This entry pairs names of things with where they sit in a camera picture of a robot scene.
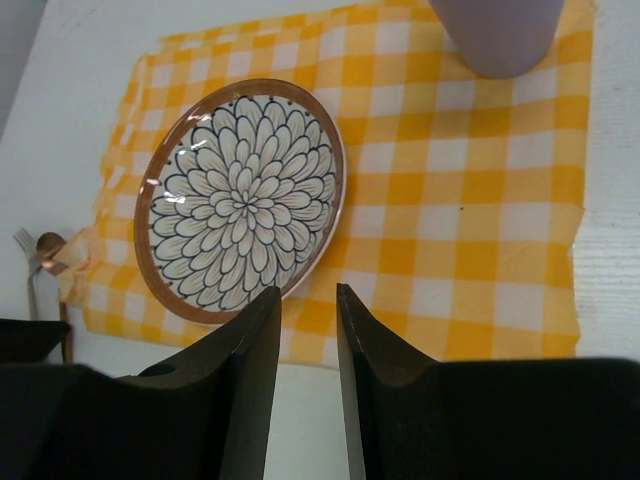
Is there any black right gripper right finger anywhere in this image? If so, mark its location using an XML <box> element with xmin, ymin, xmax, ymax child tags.
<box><xmin>336</xmin><ymin>284</ymin><xmax>639</xmax><ymax>479</ymax></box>

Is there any lilac plastic cup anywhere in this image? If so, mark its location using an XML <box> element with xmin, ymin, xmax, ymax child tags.
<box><xmin>430</xmin><ymin>0</ymin><xmax>564</xmax><ymax>79</ymax></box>

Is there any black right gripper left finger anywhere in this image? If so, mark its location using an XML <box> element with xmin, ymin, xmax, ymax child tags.
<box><xmin>1</xmin><ymin>287</ymin><xmax>281</xmax><ymax>479</ymax></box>

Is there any copper spoon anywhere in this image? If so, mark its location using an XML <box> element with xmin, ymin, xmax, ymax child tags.
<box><xmin>36</xmin><ymin>232</ymin><xmax>73</xmax><ymax>364</ymax></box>

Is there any floral patterned ceramic plate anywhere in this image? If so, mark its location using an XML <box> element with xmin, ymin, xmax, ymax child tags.
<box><xmin>134</xmin><ymin>78</ymin><xmax>346</xmax><ymax>325</ymax></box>

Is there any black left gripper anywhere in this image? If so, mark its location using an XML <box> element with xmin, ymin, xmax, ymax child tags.
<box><xmin>0</xmin><ymin>319</ymin><xmax>71</xmax><ymax>364</ymax></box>

